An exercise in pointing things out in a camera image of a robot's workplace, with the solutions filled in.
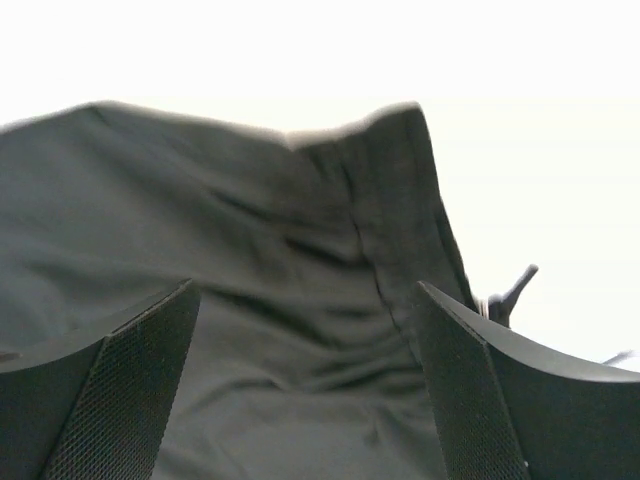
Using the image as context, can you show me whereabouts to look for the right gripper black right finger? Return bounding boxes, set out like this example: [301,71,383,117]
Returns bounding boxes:
[414,282,639,479]

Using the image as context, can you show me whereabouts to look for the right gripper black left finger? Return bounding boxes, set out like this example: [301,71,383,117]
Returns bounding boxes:
[1,280,200,480]

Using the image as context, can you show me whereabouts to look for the black trousers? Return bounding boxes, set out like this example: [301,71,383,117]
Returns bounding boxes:
[0,99,640,480]

